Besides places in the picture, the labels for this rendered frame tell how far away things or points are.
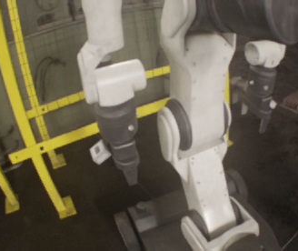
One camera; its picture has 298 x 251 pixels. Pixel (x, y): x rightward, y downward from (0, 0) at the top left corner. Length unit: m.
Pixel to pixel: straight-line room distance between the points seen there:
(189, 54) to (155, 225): 0.67
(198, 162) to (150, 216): 0.35
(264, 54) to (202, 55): 0.20
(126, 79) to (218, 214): 0.49
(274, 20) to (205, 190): 0.54
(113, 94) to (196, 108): 0.22
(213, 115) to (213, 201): 0.27
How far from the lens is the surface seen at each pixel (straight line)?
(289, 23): 0.37
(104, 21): 0.42
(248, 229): 0.77
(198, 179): 0.72
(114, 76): 0.48
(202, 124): 0.63
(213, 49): 0.56
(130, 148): 0.56
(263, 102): 0.75
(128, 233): 0.97
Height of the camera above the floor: 0.95
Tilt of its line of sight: 29 degrees down
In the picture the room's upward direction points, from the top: 8 degrees counter-clockwise
